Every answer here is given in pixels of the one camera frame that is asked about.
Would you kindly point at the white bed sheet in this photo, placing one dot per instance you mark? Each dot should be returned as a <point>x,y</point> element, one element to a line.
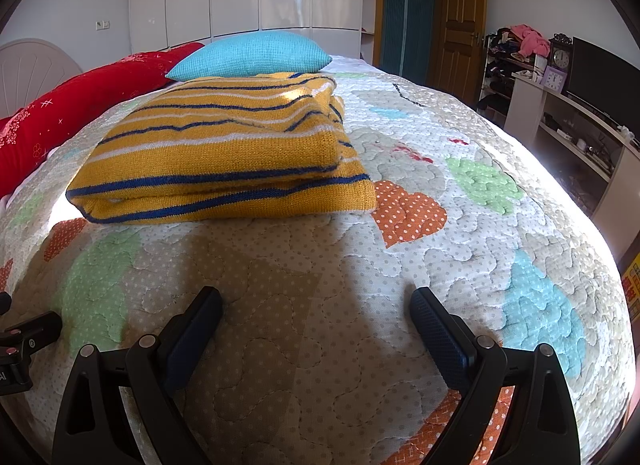
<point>345,64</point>

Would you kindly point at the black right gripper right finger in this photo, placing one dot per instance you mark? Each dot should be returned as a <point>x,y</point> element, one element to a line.
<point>540,425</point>

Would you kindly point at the heart patterned quilted bedspread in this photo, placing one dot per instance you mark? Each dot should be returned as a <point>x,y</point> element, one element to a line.
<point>316,360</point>

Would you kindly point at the long red pillow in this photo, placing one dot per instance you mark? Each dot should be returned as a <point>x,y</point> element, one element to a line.
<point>33,131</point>

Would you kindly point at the pink cloth on shelf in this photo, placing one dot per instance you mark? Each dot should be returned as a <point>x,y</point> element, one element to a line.
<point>531,41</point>

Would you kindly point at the white shelf unit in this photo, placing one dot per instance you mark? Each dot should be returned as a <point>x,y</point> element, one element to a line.
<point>594,159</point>

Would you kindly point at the purple alarm clock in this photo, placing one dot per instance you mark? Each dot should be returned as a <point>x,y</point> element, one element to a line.
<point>554,79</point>

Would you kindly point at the teal door curtain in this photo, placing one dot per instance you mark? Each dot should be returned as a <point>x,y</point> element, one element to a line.
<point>407,32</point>

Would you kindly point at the black television screen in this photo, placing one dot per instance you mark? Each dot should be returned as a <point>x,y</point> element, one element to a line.
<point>606,83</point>

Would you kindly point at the brown wooden door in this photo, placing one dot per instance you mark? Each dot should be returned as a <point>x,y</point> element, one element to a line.
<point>457,48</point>

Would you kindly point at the black ornate clock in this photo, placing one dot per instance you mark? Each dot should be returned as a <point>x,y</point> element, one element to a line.
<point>561,49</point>

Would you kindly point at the white bed headboard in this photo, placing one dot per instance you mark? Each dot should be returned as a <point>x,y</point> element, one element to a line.
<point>30,68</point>

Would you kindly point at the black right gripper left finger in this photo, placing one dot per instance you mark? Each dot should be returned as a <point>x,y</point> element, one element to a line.
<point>93,426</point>

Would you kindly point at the turquoise knit cushion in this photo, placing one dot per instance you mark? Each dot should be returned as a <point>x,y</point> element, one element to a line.
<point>251,54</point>

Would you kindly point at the yellow striped knit sweater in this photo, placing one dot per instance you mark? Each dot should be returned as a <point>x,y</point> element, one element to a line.
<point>268,146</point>

